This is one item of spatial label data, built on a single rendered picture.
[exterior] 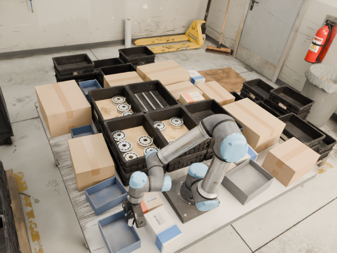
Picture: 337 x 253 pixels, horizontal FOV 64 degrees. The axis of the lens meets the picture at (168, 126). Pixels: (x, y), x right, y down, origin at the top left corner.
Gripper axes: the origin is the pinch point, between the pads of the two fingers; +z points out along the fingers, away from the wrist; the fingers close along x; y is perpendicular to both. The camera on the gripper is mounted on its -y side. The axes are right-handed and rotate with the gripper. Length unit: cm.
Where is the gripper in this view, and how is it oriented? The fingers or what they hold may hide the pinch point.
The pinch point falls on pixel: (132, 225)
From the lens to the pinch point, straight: 151.1
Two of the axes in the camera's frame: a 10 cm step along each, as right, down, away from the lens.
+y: -4.9, -5.9, 6.4
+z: -1.9, 7.9, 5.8
